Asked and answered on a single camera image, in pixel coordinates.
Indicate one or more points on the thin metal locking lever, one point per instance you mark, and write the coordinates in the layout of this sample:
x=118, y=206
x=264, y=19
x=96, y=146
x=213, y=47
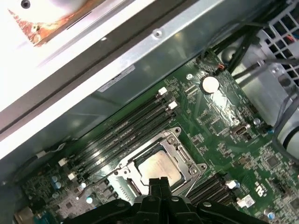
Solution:
x=98, y=181

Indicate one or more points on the grey metal disk bay cage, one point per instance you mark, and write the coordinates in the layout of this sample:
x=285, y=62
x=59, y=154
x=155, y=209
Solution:
x=254, y=93

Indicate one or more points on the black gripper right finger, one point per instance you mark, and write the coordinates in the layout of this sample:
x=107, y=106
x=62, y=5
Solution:
x=177, y=210

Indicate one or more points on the black PC case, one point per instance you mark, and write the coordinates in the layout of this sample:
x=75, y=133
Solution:
x=149, y=67

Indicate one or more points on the green motherboard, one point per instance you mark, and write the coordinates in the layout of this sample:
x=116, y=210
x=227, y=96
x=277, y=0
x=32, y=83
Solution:
x=233, y=151

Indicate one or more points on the silver board USB port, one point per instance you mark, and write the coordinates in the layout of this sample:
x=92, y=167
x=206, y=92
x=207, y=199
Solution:
x=240, y=131

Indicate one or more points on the silver coin battery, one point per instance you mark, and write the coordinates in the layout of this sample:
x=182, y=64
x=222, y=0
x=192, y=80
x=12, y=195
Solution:
x=210, y=85

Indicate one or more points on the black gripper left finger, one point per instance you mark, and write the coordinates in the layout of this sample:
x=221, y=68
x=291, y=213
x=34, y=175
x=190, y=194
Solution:
x=144, y=210

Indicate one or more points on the small silver CPU plate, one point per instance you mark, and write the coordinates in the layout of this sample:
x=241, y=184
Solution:
x=161, y=163

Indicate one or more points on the RAM slot black clips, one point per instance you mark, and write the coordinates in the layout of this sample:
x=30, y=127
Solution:
x=205, y=186
x=224, y=199
x=116, y=134
x=116, y=154

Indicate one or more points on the metal socket cover frame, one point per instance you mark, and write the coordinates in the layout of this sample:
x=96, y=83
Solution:
x=174, y=149

